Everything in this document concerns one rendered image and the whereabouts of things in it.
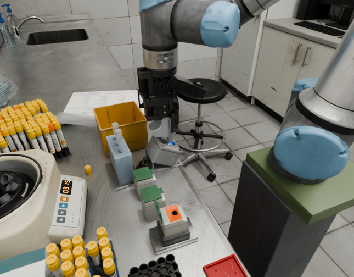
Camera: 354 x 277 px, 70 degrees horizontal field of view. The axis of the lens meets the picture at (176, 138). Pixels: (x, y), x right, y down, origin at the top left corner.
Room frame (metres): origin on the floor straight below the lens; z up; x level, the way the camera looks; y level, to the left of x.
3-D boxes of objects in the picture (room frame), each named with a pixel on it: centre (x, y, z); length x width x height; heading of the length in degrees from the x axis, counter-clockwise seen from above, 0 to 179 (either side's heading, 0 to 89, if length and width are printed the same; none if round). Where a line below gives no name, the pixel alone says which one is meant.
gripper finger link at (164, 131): (0.54, 0.03, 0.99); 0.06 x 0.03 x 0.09; 112
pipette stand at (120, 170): (0.50, 0.14, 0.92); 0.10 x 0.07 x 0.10; 24
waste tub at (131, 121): (0.65, 0.17, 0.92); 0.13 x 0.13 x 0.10; 24
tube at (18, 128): (0.57, 0.43, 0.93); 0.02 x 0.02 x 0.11
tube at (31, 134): (0.54, 0.38, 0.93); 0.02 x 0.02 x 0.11
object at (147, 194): (0.37, 0.05, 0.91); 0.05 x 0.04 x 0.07; 112
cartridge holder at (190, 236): (0.31, 0.01, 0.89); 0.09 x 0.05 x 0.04; 110
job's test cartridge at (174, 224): (0.31, 0.01, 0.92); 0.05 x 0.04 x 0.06; 110
